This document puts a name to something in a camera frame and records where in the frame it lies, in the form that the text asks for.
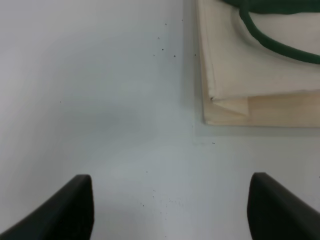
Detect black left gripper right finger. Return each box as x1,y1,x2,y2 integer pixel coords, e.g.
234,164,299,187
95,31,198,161
247,172,320,240

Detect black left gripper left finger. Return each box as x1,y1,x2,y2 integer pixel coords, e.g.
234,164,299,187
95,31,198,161
0,174,95,240

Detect cream linen bag green handles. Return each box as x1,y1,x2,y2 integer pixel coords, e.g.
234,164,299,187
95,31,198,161
196,0,320,128

